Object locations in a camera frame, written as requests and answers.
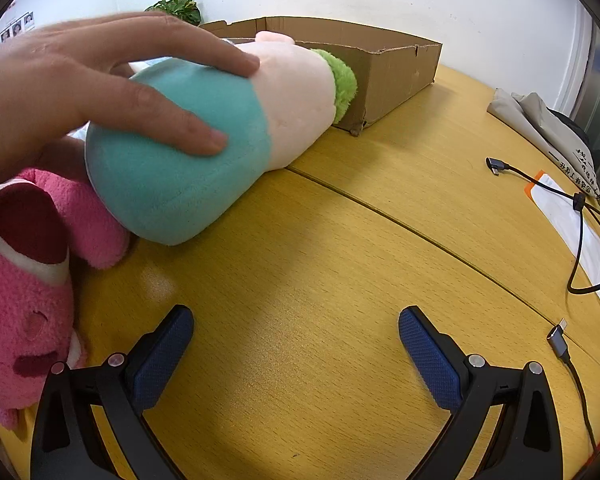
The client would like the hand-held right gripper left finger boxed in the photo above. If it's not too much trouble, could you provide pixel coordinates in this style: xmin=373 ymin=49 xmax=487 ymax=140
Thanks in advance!
xmin=30 ymin=304 xmax=196 ymax=480

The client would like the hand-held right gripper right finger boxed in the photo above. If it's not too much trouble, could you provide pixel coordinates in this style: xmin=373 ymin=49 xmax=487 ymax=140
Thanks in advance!
xmin=398 ymin=306 xmax=565 ymax=480

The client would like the pink plush bear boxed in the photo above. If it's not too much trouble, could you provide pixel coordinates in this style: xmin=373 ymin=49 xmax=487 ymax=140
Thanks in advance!
xmin=0 ymin=167 xmax=131 ymax=431

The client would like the teal and pink plush toy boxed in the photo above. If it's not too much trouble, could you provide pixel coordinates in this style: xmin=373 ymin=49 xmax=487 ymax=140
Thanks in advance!
xmin=84 ymin=31 xmax=358 ymax=247

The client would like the cardboard box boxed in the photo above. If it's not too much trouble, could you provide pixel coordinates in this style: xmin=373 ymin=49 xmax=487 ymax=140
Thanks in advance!
xmin=199 ymin=16 xmax=443 ymax=137

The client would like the person's left hand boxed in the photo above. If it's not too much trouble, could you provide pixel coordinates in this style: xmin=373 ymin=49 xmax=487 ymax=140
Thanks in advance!
xmin=0 ymin=10 xmax=261 ymax=191

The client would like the white packet with orange edge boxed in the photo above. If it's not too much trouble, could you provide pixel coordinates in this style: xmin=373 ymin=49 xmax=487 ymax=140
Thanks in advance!
xmin=524 ymin=172 xmax=600 ymax=306

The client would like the grey cloth bag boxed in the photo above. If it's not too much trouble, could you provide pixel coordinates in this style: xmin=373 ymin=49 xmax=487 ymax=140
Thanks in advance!
xmin=487 ymin=88 xmax=600 ymax=201

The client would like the window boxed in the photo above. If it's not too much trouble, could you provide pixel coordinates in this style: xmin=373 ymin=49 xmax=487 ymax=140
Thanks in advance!
xmin=575 ymin=10 xmax=600 ymax=161

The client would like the green potted plant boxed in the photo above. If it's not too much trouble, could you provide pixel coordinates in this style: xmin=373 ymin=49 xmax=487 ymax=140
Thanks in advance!
xmin=145 ymin=0 xmax=202 ymax=26

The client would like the black cable with grey plug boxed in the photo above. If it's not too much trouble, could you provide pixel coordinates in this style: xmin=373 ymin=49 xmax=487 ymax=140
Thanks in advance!
xmin=546 ymin=317 xmax=600 ymax=453

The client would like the black cable with angled plug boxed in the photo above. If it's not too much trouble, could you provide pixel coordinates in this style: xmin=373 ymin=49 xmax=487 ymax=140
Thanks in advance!
xmin=486 ymin=157 xmax=600 ymax=295

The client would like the wall notice with photos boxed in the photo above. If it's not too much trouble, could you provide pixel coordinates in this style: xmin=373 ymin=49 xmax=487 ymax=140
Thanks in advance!
xmin=0 ymin=10 xmax=38 ymax=51

